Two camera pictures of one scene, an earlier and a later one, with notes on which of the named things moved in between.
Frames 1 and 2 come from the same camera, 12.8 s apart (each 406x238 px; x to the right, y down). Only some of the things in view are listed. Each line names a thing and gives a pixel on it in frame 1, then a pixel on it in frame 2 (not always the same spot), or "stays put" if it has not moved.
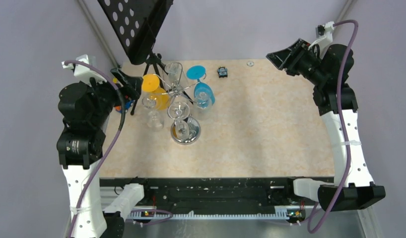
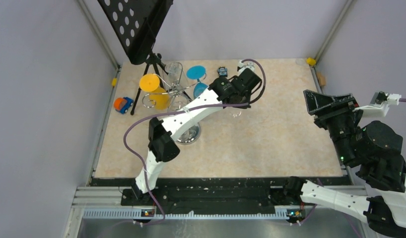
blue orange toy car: x=128 y=104 stays put
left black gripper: x=131 y=88 -> x=248 y=99
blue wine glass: x=204 y=95 stays put
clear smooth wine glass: x=155 y=119 -> x=235 y=114
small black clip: x=222 y=72 stays put
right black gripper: x=299 y=50 -> x=316 y=102
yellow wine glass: x=150 y=83 stays put
